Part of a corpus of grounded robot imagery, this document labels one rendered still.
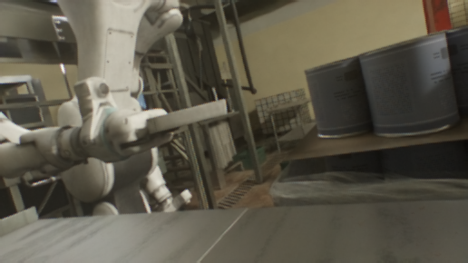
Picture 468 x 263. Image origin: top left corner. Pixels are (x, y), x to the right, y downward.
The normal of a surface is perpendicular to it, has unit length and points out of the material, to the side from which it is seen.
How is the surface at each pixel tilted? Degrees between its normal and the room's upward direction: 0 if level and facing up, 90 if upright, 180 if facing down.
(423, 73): 92
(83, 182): 90
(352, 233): 0
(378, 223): 0
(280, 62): 90
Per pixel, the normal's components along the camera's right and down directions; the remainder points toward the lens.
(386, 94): -0.79, 0.27
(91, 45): -0.25, 0.28
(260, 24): -0.45, 0.18
